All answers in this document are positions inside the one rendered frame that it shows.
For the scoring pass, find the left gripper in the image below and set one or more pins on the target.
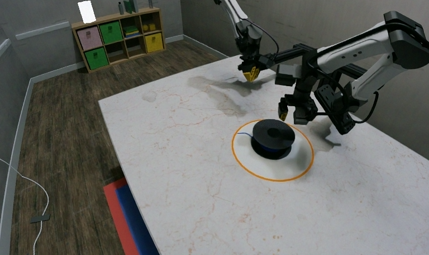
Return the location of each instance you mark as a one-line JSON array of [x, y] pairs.
[[289, 100]]

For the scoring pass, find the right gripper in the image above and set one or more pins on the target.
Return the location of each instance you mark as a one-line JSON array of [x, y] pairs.
[[251, 66]]

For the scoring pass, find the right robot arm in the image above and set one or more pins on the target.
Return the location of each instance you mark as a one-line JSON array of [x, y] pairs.
[[243, 29]]

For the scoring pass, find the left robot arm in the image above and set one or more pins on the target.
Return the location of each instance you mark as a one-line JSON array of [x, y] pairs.
[[402, 51]]

